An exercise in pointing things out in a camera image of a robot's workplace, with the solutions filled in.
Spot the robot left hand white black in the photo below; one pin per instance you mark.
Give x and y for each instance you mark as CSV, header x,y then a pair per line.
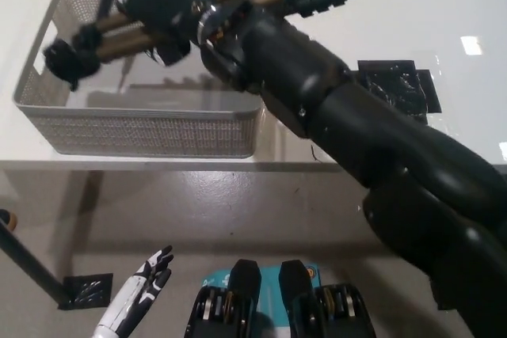
x,y
142,290

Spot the black ribbed robot body block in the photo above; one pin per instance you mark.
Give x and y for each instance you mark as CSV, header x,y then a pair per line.
x,y
309,302
237,298

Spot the black table leg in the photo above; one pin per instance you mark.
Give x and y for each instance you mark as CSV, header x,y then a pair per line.
x,y
27,263

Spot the brown rounded object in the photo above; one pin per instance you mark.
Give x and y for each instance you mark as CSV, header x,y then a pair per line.
x,y
8,219

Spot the grey perforated plastic basket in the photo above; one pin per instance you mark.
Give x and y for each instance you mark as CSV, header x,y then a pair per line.
x,y
138,132

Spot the small dark thread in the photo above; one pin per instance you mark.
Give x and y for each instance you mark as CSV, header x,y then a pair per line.
x,y
315,154

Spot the black tape patch on table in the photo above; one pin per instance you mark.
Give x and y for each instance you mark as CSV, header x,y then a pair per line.
x,y
396,84

